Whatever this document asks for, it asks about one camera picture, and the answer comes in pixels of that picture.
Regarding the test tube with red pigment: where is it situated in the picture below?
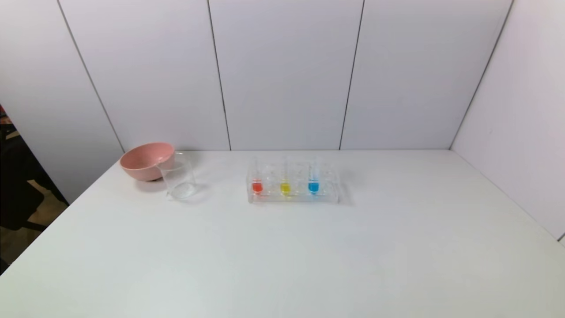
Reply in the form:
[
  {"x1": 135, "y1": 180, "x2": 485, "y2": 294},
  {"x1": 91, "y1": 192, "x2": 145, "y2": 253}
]
[{"x1": 252, "y1": 157, "x2": 264, "y2": 196}]

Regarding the test tube with yellow pigment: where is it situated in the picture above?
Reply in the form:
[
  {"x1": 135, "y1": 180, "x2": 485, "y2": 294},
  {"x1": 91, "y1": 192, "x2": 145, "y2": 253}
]
[{"x1": 280, "y1": 155, "x2": 292, "y2": 197}]

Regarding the pink bowl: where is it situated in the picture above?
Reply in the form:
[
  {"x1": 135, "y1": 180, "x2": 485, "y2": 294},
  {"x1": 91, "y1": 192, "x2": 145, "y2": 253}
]
[{"x1": 120, "y1": 142, "x2": 176, "y2": 182}]

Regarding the test tube with blue pigment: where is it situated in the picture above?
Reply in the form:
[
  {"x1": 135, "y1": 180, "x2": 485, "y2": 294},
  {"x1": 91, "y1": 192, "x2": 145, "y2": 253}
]
[{"x1": 308, "y1": 155, "x2": 320, "y2": 196}]

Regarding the clear acrylic test tube rack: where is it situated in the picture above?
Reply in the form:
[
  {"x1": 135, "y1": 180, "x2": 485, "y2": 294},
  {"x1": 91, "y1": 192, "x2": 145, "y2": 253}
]
[{"x1": 246, "y1": 160, "x2": 340, "y2": 204}]

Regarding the clear glass beaker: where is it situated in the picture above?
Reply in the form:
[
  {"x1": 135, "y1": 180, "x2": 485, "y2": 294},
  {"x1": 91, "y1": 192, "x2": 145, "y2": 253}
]
[{"x1": 159, "y1": 152, "x2": 197, "y2": 200}]

